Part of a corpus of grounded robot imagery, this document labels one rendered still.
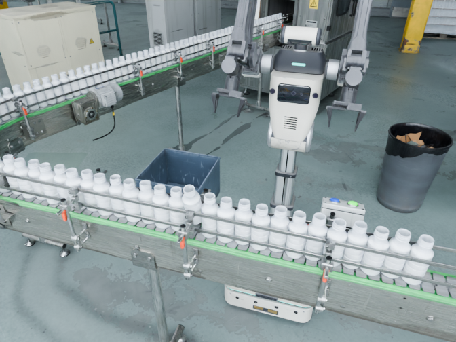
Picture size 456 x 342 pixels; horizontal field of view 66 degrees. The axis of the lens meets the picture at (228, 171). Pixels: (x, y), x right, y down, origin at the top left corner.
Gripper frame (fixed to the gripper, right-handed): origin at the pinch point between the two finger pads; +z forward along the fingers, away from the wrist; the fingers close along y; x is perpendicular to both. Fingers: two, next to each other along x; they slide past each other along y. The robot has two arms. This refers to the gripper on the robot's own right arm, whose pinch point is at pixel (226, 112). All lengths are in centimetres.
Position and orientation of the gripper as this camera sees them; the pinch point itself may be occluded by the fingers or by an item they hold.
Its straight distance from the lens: 145.7
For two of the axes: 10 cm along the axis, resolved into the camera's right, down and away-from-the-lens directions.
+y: 9.6, 2.1, -1.6
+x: 1.8, -1.0, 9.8
